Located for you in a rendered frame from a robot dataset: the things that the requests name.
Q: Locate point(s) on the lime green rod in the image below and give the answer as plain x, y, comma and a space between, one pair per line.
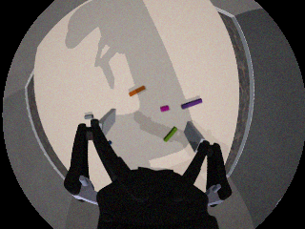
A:
170, 134

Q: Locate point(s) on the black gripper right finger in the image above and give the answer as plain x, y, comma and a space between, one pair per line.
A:
217, 186

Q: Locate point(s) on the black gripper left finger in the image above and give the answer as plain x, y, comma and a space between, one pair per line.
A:
77, 180

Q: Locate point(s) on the orange rod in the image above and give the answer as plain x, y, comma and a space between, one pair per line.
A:
136, 91

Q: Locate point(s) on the purple rod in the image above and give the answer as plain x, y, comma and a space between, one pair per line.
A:
192, 103

